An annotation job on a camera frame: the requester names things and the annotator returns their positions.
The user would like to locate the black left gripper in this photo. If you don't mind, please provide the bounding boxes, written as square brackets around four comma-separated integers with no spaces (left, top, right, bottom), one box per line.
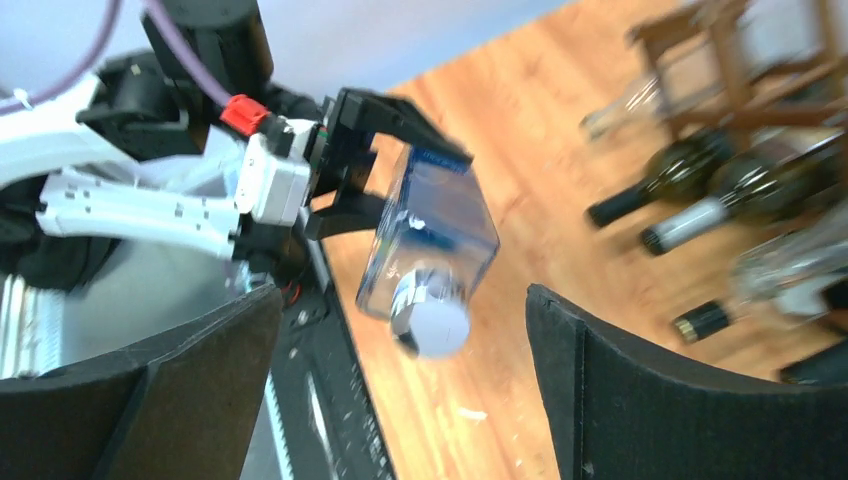
[304,88,473,240]

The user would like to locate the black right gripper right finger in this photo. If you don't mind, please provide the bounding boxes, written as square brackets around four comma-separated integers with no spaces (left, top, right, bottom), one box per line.
[525,284,847,479]

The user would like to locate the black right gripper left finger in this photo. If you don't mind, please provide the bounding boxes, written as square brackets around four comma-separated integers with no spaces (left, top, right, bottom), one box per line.
[1,286,282,479]

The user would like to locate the blue square glass bottle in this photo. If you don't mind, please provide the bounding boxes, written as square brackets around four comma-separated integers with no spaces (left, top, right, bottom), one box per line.
[356,146,500,359]

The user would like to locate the clear glass bottle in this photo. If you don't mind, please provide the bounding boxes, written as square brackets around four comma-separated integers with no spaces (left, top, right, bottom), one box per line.
[578,74,664,141]

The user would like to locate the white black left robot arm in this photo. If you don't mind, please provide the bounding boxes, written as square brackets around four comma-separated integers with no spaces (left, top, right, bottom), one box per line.
[1,1,472,292]

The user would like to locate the dark bottle right slot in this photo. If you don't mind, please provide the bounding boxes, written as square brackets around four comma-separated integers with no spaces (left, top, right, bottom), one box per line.
[778,340,847,385]

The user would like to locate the clear bottle black cap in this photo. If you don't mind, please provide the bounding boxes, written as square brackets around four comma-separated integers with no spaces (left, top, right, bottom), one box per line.
[672,205,848,344]

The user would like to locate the green bottle silver neck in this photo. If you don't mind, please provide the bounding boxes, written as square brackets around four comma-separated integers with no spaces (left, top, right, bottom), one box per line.
[640,139,842,256]

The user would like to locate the dark green wine bottle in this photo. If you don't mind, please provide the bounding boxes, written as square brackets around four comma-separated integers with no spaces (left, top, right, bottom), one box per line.
[586,128,736,228]

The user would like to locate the brown wooden wine rack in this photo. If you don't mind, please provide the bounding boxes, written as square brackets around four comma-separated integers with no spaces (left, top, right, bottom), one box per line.
[628,1,847,146]

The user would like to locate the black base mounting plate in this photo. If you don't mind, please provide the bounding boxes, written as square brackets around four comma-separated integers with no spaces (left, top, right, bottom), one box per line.
[264,238,399,480]

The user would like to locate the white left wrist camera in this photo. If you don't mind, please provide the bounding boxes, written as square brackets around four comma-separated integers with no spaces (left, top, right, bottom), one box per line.
[234,119,318,227]

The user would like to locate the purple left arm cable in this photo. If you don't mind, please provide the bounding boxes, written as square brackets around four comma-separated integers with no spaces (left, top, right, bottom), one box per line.
[0,0,273,137]

